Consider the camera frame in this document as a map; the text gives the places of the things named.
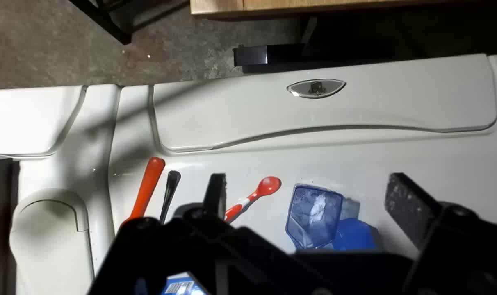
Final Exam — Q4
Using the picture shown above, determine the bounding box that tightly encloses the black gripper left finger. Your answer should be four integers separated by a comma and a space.
203, 173, 226, 217

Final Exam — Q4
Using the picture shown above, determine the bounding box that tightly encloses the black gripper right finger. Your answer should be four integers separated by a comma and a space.
384, 172, 441, 249

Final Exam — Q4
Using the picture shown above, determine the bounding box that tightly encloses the black metal spoon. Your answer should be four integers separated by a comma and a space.
159, 170, 180, 222

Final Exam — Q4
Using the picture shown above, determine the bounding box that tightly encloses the orange plastic spoon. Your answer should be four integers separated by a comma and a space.
129, 157, 165, 219

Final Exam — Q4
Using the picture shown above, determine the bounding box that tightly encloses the blue plastic scoop cup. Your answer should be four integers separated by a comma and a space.
285, 183, 380, 252

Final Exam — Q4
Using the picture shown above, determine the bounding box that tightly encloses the white washing machine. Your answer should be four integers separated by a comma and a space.
0, 54, 497, 295

